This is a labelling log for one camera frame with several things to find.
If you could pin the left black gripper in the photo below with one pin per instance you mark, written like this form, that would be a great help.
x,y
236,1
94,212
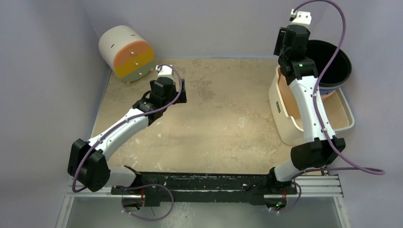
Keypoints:
x,y
181,99

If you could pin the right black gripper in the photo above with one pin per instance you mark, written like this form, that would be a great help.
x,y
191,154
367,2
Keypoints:
x,y
279,41

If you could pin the orange bucket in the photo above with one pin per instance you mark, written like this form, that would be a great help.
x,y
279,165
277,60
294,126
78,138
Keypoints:
x,y
288,98

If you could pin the grey lavender bucket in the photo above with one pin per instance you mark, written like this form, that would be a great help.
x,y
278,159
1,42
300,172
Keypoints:
x,y
325,88

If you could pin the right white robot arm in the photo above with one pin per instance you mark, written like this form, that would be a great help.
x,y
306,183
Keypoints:
x,y
321,145

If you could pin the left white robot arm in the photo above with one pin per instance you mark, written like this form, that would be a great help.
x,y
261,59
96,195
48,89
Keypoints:
x,y
88,161

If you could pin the cream laundry basket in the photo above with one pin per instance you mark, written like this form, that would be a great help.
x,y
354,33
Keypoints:
x,y
330,112

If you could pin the white orange yellow drum toy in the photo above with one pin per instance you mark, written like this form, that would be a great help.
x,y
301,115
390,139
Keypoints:
x,y
128,55

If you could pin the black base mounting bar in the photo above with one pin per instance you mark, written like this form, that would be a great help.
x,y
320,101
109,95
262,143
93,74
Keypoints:
x,y
254,189

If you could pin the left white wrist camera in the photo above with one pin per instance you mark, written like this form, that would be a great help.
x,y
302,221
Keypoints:
x,y
164,71

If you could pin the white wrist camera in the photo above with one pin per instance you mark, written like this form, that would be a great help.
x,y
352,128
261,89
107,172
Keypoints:
x,y
302,18
164,71

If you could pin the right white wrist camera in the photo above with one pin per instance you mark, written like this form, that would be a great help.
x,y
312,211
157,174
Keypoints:
x,y
302,18

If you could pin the aluminium rail frame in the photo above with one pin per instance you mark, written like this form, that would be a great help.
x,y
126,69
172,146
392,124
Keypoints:
x,y
320,205

